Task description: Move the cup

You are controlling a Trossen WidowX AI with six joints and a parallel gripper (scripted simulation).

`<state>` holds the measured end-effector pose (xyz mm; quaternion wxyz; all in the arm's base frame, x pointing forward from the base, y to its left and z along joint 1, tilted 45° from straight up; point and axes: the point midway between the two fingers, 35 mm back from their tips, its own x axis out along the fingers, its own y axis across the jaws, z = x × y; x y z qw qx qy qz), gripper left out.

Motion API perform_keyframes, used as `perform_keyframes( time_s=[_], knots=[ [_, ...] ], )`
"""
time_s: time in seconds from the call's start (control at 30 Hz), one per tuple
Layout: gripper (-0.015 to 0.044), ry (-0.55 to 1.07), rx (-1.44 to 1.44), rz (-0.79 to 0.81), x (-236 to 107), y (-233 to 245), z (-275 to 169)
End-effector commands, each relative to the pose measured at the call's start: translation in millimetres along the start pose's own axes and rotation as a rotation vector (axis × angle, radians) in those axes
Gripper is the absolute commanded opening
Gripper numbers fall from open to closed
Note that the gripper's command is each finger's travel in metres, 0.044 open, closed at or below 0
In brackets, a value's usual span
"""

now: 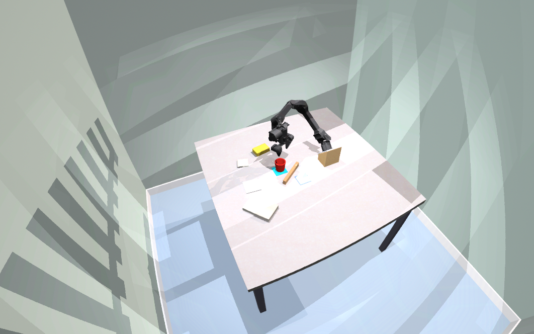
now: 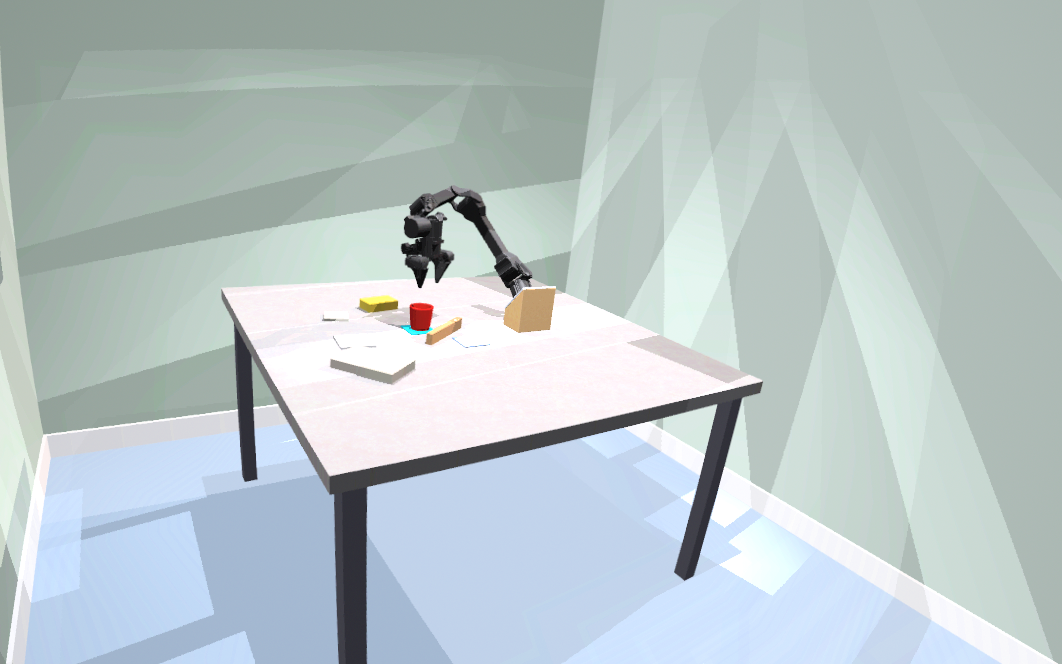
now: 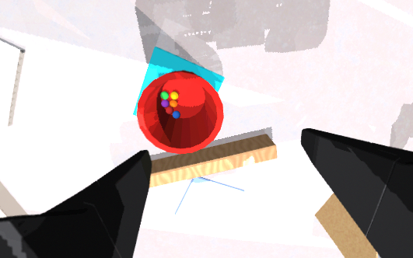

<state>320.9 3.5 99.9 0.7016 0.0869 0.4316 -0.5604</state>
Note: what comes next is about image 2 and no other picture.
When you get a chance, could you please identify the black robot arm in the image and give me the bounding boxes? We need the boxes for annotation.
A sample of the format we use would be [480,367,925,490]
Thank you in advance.
[401,185,533,297]

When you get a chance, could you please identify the wooden flat bar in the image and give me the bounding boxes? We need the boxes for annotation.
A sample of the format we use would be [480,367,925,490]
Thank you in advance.
[426,317,462,345]

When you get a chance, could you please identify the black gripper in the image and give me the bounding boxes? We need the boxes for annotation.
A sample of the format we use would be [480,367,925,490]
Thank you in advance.
[404,236,453,288]

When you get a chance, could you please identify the red cup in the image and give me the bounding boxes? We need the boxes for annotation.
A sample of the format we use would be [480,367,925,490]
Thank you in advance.
[410,303,434,331]

